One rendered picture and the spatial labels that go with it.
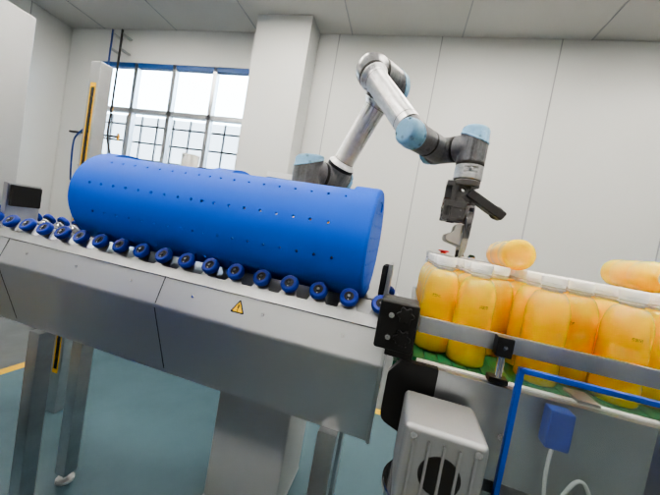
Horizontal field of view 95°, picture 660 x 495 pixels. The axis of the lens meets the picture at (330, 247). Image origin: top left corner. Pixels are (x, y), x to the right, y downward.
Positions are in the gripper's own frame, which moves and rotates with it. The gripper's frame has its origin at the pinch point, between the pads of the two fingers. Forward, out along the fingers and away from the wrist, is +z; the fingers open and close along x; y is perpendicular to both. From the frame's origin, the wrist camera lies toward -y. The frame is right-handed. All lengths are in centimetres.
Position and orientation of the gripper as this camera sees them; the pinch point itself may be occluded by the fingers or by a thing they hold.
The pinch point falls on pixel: (461, 253)
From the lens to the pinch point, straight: 93.2
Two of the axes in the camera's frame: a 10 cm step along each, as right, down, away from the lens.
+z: -1.7, 9.8, 0.5
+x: -2.5, 0.0, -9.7
